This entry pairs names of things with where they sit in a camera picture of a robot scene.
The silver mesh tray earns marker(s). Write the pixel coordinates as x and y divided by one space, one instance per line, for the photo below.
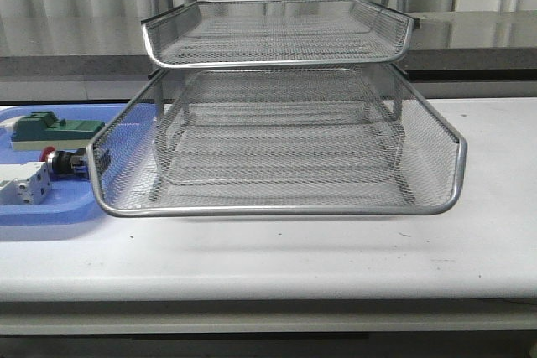
317 142
427 180
233 33

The red emergency push button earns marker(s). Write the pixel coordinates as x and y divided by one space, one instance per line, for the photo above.
61 163

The blue plastic tray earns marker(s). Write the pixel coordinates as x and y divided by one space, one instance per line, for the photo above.
63 207

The green and beige switch block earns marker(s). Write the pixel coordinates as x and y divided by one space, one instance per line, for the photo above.
41 129

